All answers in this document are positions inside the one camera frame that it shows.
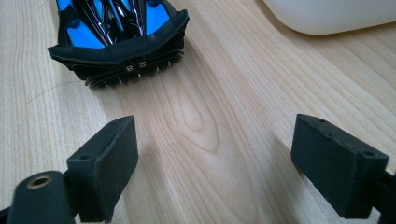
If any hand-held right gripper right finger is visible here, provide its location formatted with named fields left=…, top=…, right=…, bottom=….
left=290, top=113, right=390, bottom=219

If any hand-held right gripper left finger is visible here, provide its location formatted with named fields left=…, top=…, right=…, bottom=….
left=66, top=115, right=139, bottom=223

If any blue and black toy car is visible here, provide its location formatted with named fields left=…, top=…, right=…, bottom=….
left=47, top=0, right=191, bottom=90

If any white plastic container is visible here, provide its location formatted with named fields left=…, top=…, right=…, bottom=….
left=262, top=0, right=396, bottom=35

